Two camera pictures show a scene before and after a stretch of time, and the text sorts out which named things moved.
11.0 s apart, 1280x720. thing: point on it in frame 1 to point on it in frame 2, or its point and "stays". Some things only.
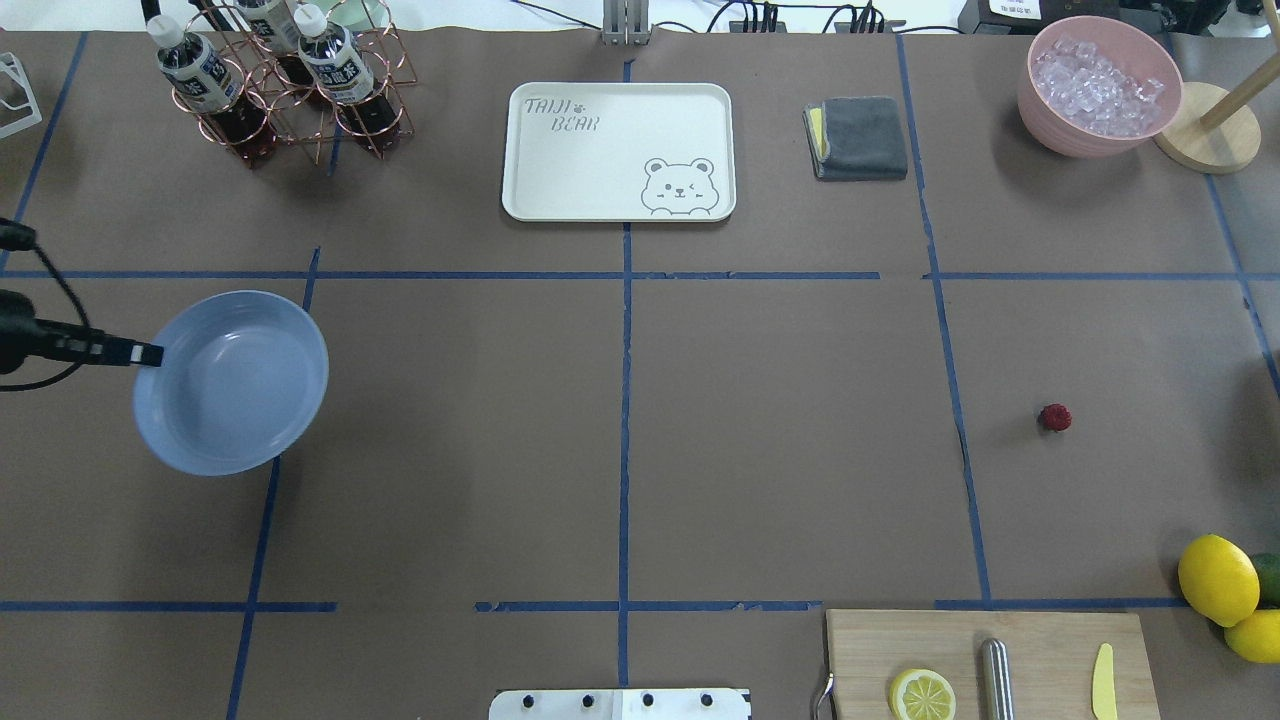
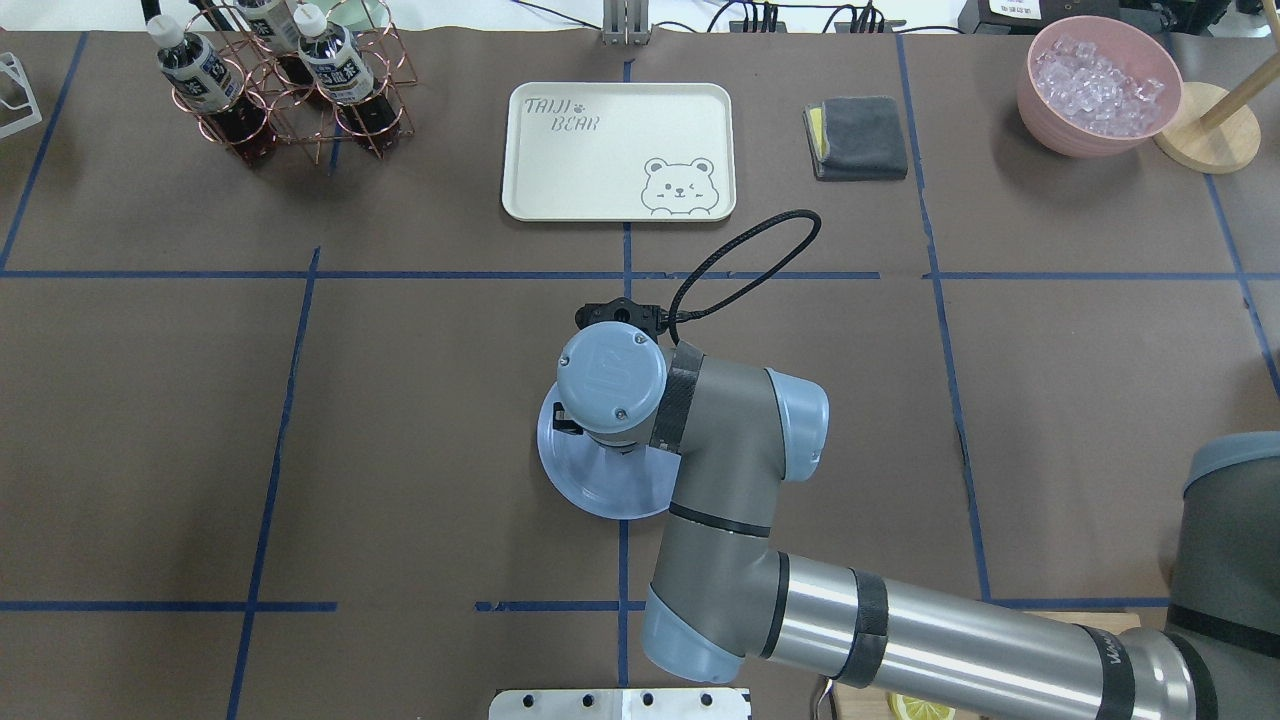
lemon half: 921,694 stays
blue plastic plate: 243,379 to 613,483
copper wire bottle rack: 299,72 stays
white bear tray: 619,152 stays
